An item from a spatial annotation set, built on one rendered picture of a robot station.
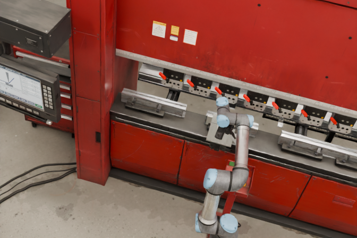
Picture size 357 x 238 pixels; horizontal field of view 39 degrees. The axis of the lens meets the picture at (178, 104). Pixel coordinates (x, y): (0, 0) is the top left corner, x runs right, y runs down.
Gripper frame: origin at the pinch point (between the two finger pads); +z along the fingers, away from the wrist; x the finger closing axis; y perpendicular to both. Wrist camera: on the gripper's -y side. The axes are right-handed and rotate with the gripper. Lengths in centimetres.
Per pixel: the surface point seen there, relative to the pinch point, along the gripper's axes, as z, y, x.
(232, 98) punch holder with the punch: -6.9, 32.6, 15.0
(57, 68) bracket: -44, -24, 120
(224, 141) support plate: 16.5, 12.5, 13.1
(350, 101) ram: -6, 61, -57
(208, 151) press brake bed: 40, 16, 33
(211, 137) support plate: 13.6, 9.0, 21.1
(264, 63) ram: -37, 41, -8
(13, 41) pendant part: -98, -61, 90
